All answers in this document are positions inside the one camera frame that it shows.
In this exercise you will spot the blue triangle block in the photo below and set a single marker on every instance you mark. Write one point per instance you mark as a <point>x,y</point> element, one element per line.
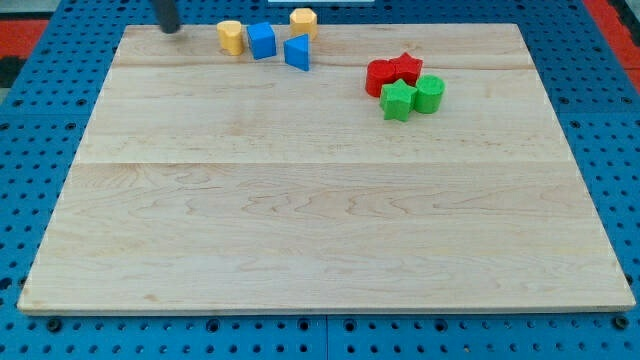
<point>297,52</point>

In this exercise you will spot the red cylinder block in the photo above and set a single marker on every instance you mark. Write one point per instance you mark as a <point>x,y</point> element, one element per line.
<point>379,72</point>

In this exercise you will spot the green star block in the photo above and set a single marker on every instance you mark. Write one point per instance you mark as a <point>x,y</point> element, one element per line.
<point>397,100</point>

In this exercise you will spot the red star block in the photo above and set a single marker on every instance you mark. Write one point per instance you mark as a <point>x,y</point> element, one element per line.
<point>407,68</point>

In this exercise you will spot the light wooden board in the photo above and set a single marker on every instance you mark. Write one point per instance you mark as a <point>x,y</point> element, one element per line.
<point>208,184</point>

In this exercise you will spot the green cylinder block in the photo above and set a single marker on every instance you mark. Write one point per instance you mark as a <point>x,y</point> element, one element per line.
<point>430,89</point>

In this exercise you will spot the blue cube block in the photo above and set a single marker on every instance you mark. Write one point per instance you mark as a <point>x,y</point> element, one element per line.
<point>262,40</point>

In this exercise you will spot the yellow heart block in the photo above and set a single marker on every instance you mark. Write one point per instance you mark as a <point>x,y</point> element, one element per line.
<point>230,35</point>

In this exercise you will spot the yellow hexagon block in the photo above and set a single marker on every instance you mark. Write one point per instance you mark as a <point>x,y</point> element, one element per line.
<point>303,21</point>

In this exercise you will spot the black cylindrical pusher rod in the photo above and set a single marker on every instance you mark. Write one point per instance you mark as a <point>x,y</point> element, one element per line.
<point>167,15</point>

